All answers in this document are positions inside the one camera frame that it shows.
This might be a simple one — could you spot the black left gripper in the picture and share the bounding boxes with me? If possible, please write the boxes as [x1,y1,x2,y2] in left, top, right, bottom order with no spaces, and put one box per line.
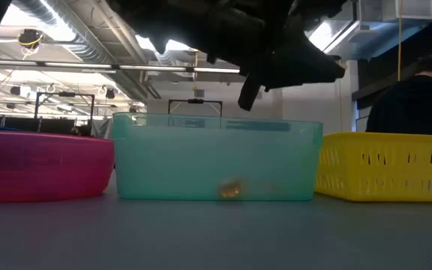
[106,0,348,112]

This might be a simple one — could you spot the orange toy pumpkin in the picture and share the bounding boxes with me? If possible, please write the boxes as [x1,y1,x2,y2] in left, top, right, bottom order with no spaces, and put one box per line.
[217,179,243,200]

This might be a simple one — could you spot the person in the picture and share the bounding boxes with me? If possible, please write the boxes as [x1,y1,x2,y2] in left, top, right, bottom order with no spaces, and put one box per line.
[365,55,432,136]

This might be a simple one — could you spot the yellow perforated plastic basket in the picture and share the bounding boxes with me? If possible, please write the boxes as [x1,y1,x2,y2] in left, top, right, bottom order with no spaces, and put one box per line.
[315,131,432,203]

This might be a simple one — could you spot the teal translucent plastic bin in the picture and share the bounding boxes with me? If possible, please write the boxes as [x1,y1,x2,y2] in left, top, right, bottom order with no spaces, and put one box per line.
[112,111,324,202]

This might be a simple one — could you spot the long ceiling light bar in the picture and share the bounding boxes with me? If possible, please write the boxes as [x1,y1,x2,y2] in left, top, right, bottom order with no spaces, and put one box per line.
[0,58,242,75]

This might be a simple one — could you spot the pink round plastic bowl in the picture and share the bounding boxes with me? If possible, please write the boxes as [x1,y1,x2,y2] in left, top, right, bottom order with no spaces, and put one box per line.
[0,130,116,203]

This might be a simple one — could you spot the black metal rig frame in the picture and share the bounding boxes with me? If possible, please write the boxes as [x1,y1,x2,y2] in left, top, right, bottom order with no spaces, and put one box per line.
[34,91,96,132]

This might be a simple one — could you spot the ceiling cable reel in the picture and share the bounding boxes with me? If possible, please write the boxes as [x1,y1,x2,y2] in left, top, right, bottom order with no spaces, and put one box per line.
[16,28,45,61]

